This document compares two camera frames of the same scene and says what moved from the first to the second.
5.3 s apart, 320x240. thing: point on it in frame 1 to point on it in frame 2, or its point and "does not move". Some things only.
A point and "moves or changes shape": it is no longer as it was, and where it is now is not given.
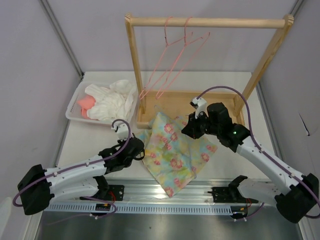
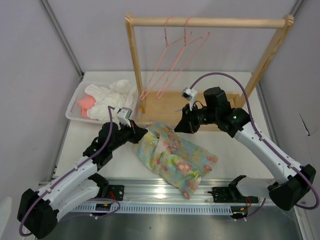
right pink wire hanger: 208,34 does not move
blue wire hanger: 159,111 to 154,123
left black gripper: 121,143 to 136,133
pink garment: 85,103 does not move
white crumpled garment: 114,103 does not move
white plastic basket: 74,111 does not move
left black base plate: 115,193 does not move
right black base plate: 230,194 does not move
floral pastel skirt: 174,159 moves or changes shape
